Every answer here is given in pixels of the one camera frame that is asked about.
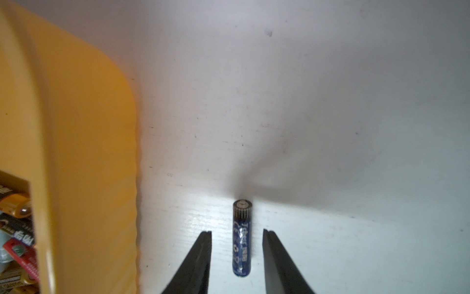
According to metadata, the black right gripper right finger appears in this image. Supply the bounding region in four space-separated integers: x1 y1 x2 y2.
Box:
263 229 315 294

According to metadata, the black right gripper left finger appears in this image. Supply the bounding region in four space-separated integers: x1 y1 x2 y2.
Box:
162 231 212 294

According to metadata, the blue AAA battery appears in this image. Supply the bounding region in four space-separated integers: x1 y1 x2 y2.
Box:
232 199 253 277

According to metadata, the red battery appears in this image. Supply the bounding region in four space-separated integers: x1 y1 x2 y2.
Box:
2 238 40 282

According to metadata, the yellow plastic storage box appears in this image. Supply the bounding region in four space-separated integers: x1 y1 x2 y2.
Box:
1 1 138 294

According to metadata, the black gold AAA battery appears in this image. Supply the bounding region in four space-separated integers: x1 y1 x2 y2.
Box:
1 213 35 247

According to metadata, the black gold battery lower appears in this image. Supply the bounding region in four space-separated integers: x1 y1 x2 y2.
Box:
1 267 37 290

